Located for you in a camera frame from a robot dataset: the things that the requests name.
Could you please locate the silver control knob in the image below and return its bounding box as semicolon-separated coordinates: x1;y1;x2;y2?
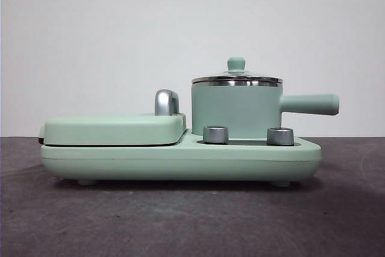
203;125;228;143
266;126;294;146

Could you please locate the mint green griddle cover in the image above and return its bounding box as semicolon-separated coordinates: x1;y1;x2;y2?
38;111;186;146

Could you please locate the chrome griddle handle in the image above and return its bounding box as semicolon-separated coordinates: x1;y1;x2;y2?
153;88;180;116

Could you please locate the glass lid with green knob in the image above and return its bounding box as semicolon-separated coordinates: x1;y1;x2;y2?
191;57;283;85

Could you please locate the mint green breakfast machine base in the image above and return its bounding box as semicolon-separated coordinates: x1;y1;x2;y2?
40;127;322;186

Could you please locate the mint green steamer pot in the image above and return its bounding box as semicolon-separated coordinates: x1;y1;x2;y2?
191;81;340;137

